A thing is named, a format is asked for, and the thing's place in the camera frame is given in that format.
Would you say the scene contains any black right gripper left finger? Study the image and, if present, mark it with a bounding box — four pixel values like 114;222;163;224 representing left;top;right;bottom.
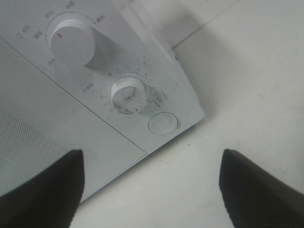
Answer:
0;150;85;228

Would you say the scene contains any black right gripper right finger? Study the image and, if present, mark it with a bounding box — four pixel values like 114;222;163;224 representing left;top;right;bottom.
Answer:
219;149;304;228

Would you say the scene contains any round white door button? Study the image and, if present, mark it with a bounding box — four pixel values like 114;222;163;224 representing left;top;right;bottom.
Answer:
148;112;178;136

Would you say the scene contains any white microwave door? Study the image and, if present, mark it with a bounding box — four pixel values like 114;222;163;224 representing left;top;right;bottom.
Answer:
0;42;146;199

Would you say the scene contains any lower white timer knob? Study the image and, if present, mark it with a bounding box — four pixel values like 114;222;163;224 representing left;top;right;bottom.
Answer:
111;77;148;114

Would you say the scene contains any white microwave oven body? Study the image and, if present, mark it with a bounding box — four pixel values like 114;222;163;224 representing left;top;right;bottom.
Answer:
0;0;205;203

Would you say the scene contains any upper white power knob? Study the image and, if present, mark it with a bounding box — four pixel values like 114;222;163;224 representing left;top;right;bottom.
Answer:
48;19;95;67

